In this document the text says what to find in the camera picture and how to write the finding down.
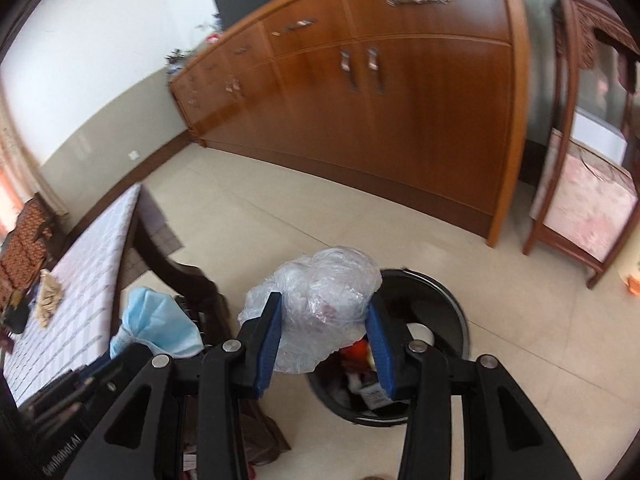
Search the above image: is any beige cloth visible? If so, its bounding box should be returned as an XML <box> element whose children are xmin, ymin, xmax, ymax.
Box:
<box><xmin>35</xmin><ymin>269</ymin><xmax>63</xmax><ymax>328</ymax></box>

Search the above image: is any pink patterned curtain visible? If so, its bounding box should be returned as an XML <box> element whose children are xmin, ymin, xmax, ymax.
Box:
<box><xmin>0</xmin><ymin>105</ymin><xmax>66</xmax><ymax>231</ymax></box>

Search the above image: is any blue face mask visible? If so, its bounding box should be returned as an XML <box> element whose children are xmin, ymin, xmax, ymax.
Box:
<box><xmin>110</xmin><ymin>286</ymin><xmax>203</xmax><ymax>359</ymax></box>

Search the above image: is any wooden sofa with patterned cushions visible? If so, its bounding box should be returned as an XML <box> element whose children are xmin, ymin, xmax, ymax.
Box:
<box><xmin>0</xmin><ymin>195</ymin><xmax>66</xmax><ymax>291</ymax></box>

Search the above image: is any long wooden cabinet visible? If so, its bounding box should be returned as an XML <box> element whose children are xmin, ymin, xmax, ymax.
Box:
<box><xmin>169</xmin><ymin>0</ymin><xmax>532</xmax><ymax>248</ymax></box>

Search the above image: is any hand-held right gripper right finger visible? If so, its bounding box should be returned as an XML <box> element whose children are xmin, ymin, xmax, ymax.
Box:
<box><xmin>365</xmin><ymin>294</ymin><xmax>583</xmax><ymax>480</ymax></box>

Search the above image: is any clear plastic bag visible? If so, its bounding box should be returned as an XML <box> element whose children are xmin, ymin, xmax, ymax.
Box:
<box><xmin>237</xmin><ymin>246</ymin><xmax>383</xmax><ymax>376</ymax></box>

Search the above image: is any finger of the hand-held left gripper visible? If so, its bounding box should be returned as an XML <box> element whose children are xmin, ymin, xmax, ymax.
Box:
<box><xmin>17</xmin><ymin>347</ymin><xmax>141</xmax><ymax>428</ymax></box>

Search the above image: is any brown cloth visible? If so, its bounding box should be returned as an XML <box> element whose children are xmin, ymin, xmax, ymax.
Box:
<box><xmin>240</xmin><ymin>400</ymin><xmax>292</xmax><ymax>467</ymax></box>

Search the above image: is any wooden side chair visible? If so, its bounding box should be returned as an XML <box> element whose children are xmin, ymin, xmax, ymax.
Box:
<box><xmin>522</xmin><ymin>0</ymin><xmax>640</xmax><ymax>288</ymax></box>

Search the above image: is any black trash bin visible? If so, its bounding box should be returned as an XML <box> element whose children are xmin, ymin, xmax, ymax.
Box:
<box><xmin>305</xmin><ymin>269</ymin><xmax>472</xmax><ymax>427</ymax></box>

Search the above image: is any black basket with yellow flower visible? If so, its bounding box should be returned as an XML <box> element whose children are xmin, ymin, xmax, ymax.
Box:
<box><xmin>0</xmin><ymin>287</ymin><xmax>33</xmax><ymax>335</ymax></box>

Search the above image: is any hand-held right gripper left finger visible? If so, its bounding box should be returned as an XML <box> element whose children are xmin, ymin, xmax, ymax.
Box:
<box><xmin>65</xmin><ymin>291</ymin><xmax>283</xmax><ymax>480</ymax></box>

